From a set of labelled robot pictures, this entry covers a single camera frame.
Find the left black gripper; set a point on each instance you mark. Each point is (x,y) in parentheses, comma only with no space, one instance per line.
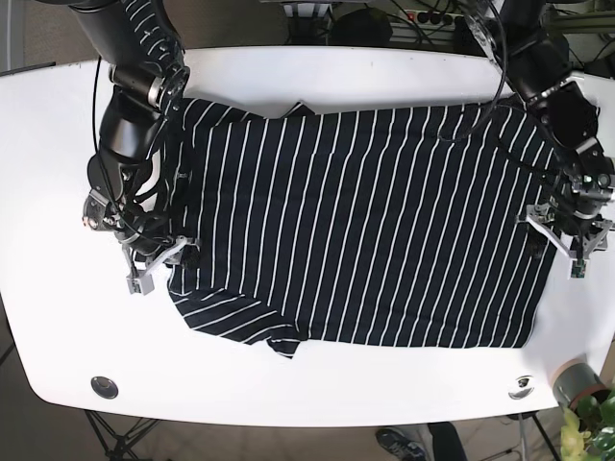
(572,223)

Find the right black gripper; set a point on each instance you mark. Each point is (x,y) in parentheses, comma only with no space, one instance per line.
(144,255)

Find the black white striped T-shirt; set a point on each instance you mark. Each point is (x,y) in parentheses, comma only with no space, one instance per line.
(390,227)

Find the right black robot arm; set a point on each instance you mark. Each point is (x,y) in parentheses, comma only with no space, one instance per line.
(128,196)

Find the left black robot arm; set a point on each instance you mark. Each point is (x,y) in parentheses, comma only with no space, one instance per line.
(581,182)

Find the grey plant pot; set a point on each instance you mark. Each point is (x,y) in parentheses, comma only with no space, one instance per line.
(574,380)

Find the left silver table grommet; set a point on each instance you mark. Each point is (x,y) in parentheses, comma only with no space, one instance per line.
(104,387)

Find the silver table grommet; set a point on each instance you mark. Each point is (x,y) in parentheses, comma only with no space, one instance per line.
(521,387)
(104,387)

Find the right silver table grommet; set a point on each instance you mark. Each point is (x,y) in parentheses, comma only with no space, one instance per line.
(521,387)

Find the green potted plant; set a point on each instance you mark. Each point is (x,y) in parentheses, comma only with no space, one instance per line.
(588,431)

